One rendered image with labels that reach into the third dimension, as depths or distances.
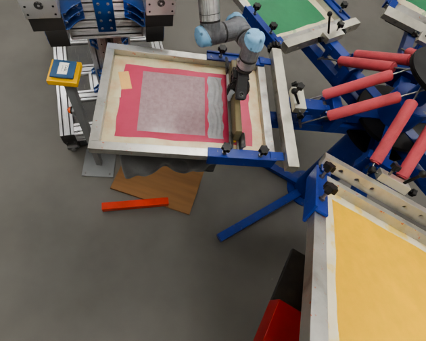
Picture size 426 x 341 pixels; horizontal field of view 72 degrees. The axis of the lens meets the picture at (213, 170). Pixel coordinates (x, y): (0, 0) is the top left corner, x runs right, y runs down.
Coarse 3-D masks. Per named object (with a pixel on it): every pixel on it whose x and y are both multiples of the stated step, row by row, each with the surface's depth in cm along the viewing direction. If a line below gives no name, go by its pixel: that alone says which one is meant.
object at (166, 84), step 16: (128, 64) 143; (144, 80) 141; (160, 80) 142; (176, 80) 144; (192, 80) 146; (224, 80) 149; (128, 96) 135; (144, 96) 137; (160, 96) 138; (176, 96) 140; (192, 96) 141; (224, 96) 145
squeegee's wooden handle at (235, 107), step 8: (232, 64) 140; (232, 96) 135; (232, 104) 134; (232, 112) 133; (240, 112) 129; (232, 120) 132; (240, 120) 127; (232, 128) 132; (240, 128) 125; (240, 136) 128
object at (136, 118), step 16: (128, 112) 132; (144, 112) 133; (160, 112) 134; (176, 112) 136; (192, 112) 137; (224, 112) 141; (128, 128) 128; (144, 128) 129; (160, 128) 131; (176, 128) 132; (192, 128) 134; (224, 128) 137
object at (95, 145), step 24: (120, 48) 142; (144, 48) 144; (264, 72) 151; (264, 96) 145; (96, 120) 123; (264, 120) 138; (96, 144) 119; (120, 144) 120; (144, 144) 122; (264, 144) 134
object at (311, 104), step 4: (308, 100) 142; (312, 100) 142; (316, 100) 142; (320, 100) 143; (308, 104) 140; (312, 104) 141; (316, 104) 141; (320, 104) 142; (308, 108) 139; (312, 108) 140; (316, 108) 140; (320, 108) 141; (292, 112) 142; (308, 112) 142; (312, 112) 142; (316, 112) 142; (320, 112) 142
